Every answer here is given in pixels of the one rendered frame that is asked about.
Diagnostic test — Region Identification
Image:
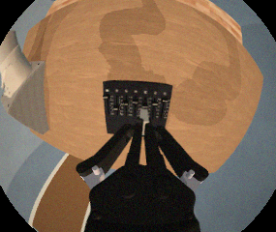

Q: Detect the black lighting desk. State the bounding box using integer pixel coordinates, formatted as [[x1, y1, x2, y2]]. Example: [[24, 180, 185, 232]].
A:
[[103, 80, 172, 134]]

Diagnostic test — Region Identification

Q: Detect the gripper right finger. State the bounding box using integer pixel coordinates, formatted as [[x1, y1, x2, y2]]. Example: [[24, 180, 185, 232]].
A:
[[143, 109, 209, 199]]

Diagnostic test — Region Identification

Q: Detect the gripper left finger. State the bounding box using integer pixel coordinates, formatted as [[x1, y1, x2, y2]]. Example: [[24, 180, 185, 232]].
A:
[[76, 109, 144, 198]]

